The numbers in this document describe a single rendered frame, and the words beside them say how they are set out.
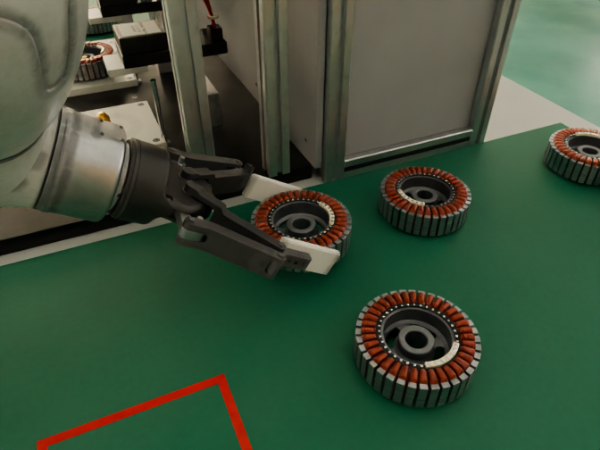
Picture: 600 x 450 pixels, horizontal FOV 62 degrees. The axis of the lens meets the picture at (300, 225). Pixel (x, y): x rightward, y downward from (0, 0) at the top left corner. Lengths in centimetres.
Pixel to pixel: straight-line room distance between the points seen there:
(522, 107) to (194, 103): 60
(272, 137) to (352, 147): 12
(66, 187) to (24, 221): 25
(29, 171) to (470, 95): 60
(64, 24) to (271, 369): 33
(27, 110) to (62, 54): 4
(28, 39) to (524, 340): 48
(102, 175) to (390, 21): 40
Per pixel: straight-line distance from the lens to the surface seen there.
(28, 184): 44
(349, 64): 64
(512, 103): 100
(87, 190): 44
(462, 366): 46
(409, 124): 75
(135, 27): 78
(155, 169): 46
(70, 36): 29
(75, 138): 44
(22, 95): 29
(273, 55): 61
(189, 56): 58
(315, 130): 67
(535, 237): 67
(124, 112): 86
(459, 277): 59
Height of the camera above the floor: 115
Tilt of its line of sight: 39 degrees down
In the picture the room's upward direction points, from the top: straight up
